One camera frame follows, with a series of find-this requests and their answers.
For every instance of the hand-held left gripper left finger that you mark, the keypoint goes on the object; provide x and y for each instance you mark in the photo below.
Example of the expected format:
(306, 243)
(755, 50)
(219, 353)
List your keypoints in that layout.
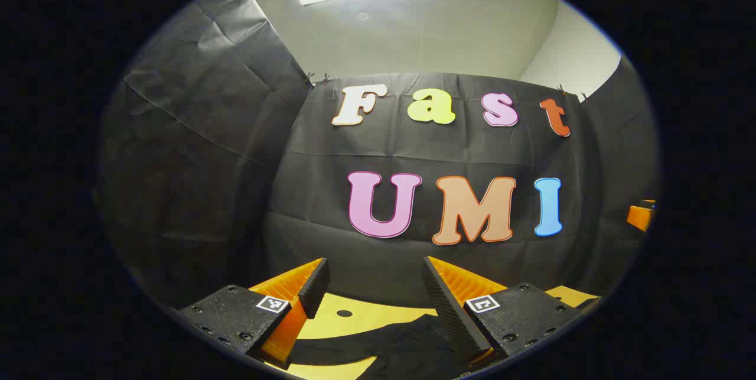
(316, 288)

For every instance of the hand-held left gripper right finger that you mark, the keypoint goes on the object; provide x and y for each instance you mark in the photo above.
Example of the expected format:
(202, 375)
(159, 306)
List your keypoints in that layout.
(449, 309)

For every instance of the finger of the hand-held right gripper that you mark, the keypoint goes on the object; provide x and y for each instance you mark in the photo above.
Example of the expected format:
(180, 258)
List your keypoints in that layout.
(639, 217)

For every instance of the black garment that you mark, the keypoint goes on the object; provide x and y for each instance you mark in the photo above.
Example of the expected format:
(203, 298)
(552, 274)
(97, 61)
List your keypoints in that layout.
(401, 344)

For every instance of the black backdrop cloth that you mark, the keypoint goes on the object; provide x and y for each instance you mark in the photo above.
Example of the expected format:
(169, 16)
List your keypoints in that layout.
(236, 161)

